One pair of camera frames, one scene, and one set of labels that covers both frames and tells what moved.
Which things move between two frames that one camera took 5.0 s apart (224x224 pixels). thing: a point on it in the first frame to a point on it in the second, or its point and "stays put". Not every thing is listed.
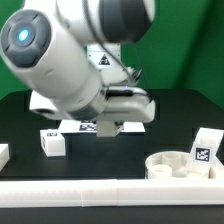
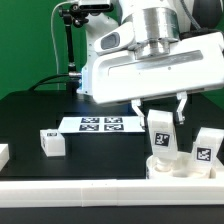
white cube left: (52, 142) stays put
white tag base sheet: (77, 126) stays put
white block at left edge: (4, 155) stays put
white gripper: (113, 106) to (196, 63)
